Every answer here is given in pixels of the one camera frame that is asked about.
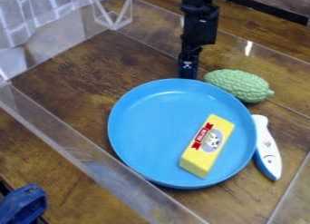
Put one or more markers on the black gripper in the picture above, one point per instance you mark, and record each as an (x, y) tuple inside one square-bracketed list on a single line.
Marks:
[(200, 32)]

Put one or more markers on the green bumpy toy gourd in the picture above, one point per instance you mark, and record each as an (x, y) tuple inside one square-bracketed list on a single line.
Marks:
[(246, 86)]

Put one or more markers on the blue round plate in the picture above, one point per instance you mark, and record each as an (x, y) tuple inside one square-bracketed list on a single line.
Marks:
[(154, 121)]

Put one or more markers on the yellow toy butter block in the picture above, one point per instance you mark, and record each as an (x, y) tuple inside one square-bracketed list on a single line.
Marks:
[(206, 145)]

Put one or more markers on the white blue toy fish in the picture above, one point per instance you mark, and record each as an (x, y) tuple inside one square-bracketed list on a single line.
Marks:
[(266, 155)]

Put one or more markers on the blue clamp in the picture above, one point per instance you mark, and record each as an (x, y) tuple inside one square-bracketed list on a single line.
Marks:
[(23, 205)]

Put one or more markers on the clear acrylic enclosure wall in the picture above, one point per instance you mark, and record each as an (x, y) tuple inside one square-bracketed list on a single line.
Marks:
[(86, 60)]

